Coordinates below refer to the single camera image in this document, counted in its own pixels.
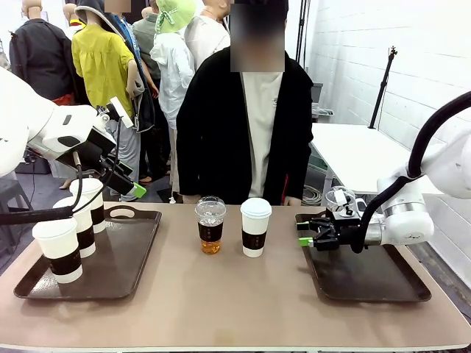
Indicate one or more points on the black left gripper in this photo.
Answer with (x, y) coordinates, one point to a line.
(92, 150)

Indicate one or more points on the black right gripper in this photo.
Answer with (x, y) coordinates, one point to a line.
(340, 233)

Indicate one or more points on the white paper coffee cup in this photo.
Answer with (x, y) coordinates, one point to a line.
(82, 231)
(255, 226)
(96, 206)
(60, 250)

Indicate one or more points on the clear plastic iced drink cup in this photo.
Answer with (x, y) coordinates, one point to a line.
(210, 224)
(330, 195)

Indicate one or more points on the dark brown plastic tray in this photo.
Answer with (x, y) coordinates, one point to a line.
(117, 264)
(368, 279)

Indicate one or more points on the person's left hand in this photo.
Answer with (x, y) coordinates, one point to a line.
(293, 201)

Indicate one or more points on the dark storage box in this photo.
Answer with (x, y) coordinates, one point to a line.
(37, 167)

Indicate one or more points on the large white table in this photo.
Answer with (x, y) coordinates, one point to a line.
(360, 154)

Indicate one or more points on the person in black cardigan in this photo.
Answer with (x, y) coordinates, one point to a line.
(217, 128)

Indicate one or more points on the mannequin in yellow blouse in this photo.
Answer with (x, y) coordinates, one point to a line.
(103, 66)

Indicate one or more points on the black stool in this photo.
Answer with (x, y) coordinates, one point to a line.
(11, 187)

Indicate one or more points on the mannequin in white shirt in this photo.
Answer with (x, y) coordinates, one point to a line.
(171, 66)

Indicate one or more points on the clear plastic wrapped items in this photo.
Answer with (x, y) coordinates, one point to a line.
(323, 111)

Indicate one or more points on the person in blue shirt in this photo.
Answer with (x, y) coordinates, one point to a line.
(129, 35)

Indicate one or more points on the grey plastic bin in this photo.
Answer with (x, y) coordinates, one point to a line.
(317, 92)

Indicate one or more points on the mannequin in black jacket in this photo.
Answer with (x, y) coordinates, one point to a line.
(40, 55)

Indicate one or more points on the mannequin with red yellow scarf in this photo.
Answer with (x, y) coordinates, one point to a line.
(71, 27)

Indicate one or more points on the mannequin in cream top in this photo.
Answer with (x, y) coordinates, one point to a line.
(206, 36)

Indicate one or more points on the black tripod pole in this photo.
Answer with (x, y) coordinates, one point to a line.
(382, 88)

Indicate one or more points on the green sun hat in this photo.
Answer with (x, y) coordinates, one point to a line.
(174, 14)

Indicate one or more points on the black light stand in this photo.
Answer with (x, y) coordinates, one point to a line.
(301, 36)

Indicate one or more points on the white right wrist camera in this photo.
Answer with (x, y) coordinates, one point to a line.
(340, 200)

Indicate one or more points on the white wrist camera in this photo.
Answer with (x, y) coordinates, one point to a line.
(120, 111)
(340, 200)

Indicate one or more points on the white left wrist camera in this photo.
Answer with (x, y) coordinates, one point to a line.
(120, 111)

